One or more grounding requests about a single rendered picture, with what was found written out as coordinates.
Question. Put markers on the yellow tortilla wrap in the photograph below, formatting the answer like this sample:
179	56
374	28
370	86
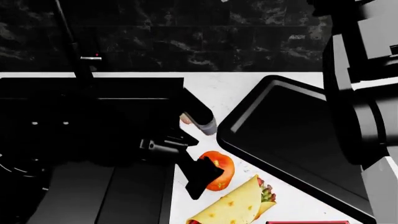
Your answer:
231	206

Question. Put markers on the black rectangular tray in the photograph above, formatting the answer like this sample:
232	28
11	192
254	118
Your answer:
289	130

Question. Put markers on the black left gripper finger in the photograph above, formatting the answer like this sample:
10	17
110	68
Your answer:
199	112
202	177

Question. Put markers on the black kitchen faucet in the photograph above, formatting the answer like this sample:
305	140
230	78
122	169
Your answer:
81	67

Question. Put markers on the red tomato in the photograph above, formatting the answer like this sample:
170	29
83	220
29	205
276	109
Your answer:
226	166

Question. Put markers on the small pale pink vegetable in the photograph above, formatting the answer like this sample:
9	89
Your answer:
185	119

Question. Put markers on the black kitchen sink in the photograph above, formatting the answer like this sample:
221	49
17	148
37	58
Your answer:
130	88

